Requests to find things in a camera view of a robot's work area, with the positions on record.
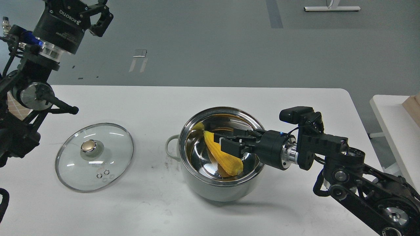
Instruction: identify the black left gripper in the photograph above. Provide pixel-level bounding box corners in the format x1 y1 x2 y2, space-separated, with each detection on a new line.
33 0 114 54

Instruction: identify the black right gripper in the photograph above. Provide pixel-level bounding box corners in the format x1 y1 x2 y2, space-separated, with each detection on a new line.
213 128 296 170

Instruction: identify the yellow corn cob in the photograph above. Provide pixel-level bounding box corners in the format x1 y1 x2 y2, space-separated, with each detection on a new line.
193 123 243 177

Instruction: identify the glass pot lid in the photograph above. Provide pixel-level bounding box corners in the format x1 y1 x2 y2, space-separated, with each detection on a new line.
54 123 135 193

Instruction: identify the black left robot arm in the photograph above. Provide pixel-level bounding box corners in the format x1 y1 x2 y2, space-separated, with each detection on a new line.
0 0 114 167

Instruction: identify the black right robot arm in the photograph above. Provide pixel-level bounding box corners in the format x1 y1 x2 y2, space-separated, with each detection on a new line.
211 106 420 236

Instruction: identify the grey steel cooking pot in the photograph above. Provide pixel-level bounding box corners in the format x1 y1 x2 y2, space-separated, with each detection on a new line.
165 107 264 202

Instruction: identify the beige patterned cushion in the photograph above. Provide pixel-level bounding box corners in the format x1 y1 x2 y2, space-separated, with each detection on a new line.
7 91 32 120

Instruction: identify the white table foot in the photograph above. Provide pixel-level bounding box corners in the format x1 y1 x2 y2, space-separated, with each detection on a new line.
304 0 361 12

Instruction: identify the white side table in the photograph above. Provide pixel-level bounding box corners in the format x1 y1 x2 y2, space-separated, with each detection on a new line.
369 95 420 191

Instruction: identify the cardboard box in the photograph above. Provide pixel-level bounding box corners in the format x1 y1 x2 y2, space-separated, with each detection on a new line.
402 92 420 127

